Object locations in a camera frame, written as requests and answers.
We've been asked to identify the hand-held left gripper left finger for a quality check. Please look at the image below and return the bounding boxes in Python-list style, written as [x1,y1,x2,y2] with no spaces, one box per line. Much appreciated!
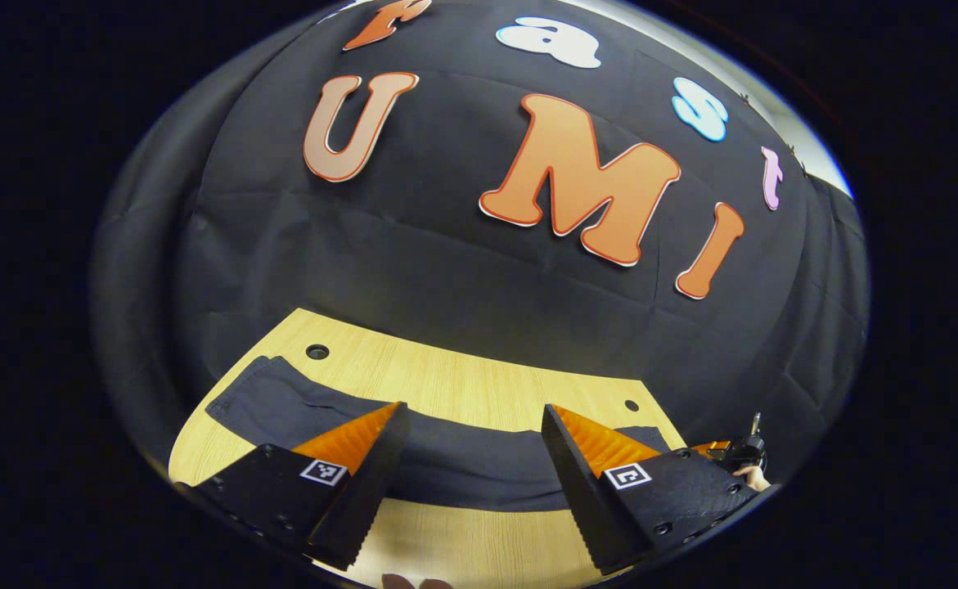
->
[171,401,412,572]

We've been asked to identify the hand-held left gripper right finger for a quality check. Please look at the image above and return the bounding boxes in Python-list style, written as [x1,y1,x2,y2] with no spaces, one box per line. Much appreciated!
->
[541,403,779,576]

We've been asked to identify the dark grey jeans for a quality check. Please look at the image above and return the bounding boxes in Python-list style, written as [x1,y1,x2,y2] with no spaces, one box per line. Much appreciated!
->
[205,355,672,514]

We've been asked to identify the black backdrop cloth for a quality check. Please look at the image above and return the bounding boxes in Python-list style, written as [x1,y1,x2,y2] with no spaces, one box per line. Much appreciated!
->
[90,0,870,485]

